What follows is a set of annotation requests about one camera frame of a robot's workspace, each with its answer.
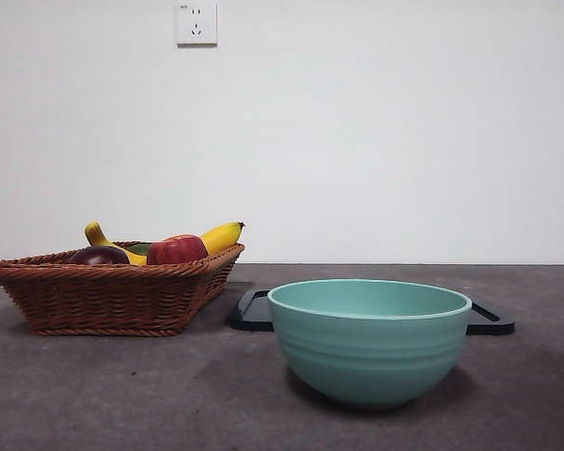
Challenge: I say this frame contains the teal bowl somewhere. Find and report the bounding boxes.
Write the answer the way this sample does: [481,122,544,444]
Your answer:
[266,278,474,411]

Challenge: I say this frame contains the yellow banana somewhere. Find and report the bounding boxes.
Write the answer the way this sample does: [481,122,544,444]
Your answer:
[83,219,246,267]

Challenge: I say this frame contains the brown wicker basket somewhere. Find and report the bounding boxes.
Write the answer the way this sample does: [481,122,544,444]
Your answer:
[0,241,245,337]

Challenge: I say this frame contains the dark red plum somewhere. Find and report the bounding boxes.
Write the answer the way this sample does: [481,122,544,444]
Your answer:
[67,244,133,266]

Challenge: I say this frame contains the white wall socket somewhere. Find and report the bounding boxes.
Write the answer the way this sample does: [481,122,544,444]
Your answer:
[175,0,219,48]

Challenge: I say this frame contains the red apple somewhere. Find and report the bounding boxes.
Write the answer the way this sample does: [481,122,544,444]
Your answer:
[145,233,210,266]

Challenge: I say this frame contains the dark rectangular tray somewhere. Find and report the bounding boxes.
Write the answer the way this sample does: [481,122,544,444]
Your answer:
[228,288,517,336]

